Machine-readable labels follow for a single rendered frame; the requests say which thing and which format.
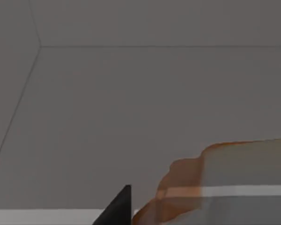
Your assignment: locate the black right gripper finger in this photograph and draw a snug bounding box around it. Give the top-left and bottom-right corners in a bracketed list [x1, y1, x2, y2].
[91, 184, 132, 225]

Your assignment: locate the slice of bread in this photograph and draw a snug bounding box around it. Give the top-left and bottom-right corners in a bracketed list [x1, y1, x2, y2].
[131, 137, 281, 225]

